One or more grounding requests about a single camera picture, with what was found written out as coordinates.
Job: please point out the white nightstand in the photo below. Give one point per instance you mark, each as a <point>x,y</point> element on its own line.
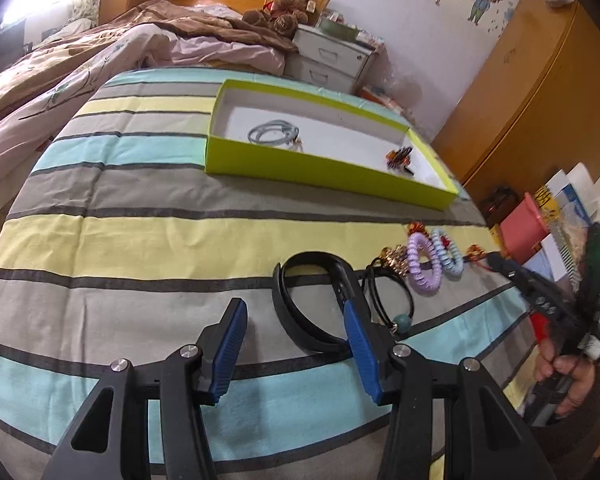
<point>330,60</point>

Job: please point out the lime green cardboard box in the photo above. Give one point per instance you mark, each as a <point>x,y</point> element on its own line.
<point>305,165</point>

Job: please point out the pink and brown duvet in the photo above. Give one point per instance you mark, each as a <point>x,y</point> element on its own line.
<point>55,75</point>

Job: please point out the black wristband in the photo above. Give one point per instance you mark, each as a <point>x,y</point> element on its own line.
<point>282,300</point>

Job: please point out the brown hair clip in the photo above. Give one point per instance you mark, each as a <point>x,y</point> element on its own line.
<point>397,157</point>

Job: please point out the brown teddy bear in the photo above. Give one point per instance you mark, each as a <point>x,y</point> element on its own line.
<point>280,15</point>

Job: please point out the large wooden wardrobe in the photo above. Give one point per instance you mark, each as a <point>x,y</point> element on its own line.
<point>535,95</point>

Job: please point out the person's right hand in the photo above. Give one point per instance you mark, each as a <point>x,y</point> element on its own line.
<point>567,380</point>

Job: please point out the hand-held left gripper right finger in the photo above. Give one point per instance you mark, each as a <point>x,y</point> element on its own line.
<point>362,355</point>

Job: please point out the striped tablecloth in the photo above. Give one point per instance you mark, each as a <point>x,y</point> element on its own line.
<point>130,230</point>

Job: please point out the dark brown box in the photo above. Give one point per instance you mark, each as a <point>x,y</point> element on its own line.
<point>497,205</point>

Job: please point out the gold decorated hair clip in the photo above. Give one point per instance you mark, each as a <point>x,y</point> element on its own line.
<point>395,256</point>

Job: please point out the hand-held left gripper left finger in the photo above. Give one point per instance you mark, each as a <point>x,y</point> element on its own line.
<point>230,350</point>

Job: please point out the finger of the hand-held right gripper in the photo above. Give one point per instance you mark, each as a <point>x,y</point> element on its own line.
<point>522,280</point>

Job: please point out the stack of books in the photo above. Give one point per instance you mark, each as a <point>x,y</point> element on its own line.
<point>565,210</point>

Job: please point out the green basin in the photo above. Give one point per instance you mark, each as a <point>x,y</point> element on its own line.
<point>337,30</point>

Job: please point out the person's right forearm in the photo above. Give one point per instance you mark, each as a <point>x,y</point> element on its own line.
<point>580,445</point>

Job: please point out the pink plastic bin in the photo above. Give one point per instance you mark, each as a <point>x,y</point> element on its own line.
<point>522,225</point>

